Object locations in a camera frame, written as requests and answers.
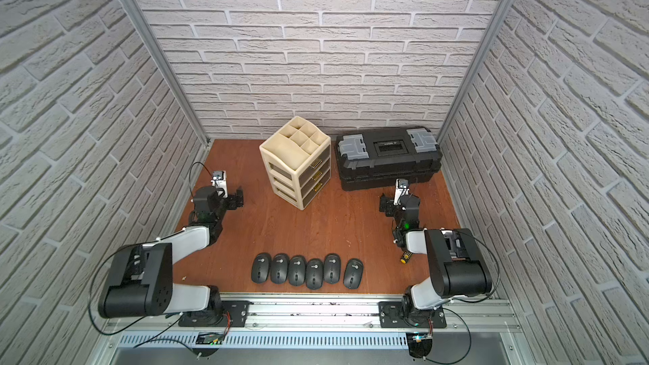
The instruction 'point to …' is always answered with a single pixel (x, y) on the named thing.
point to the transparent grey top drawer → (314, 166)
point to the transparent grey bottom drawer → (306, 200)
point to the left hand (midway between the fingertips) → (228, 182)
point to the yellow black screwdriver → (405, 259)
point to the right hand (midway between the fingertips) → (399, 193)
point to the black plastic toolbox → (378, 159)
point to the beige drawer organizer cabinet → (298, 160)
